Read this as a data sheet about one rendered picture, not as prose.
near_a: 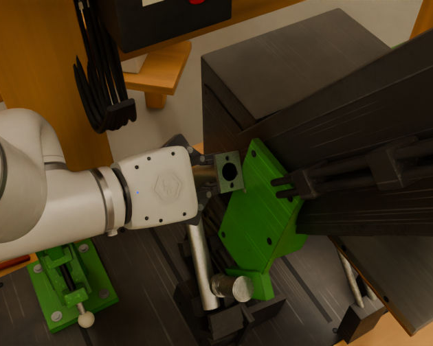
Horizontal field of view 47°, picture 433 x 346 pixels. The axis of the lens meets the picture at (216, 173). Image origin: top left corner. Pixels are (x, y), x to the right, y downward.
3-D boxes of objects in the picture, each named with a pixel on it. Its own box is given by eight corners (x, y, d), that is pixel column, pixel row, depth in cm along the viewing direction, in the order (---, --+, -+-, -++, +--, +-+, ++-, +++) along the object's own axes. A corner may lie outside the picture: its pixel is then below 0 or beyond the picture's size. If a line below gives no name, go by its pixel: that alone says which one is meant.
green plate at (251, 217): (294, 274, 80) (348, 183, 66) (253, 291, 76) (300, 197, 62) (256, 222, 86) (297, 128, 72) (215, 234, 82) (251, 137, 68)
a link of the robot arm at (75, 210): (75, 174, 67) (95, 239, 66) (-30, 195, 61) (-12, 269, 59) (90, 154, 60) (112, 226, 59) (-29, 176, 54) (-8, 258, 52)
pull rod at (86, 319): (98, 325, 87) (91, 312, 82) (82, 333, 86) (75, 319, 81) (86, 299, 90) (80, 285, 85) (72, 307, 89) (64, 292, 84)
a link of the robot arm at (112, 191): (112, 240, 60) (135, 234, 61) (97, 169, 59) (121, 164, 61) (91, 234, 67) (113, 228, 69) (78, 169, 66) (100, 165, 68)
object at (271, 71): (361, 183, 110) (407, 59, 84) (245, 241, 101) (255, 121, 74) (312, 131, 120) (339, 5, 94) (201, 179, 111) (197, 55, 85)
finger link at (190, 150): (192, 169, 68) (231, 160, 72) (187, 146, 68) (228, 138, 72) (181, 169, 71) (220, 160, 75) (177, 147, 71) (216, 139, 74)
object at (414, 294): (491, 285, 73) (500, 276, 71) (408, 338, 68) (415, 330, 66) (328, 121, 94) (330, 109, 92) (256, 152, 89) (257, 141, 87)
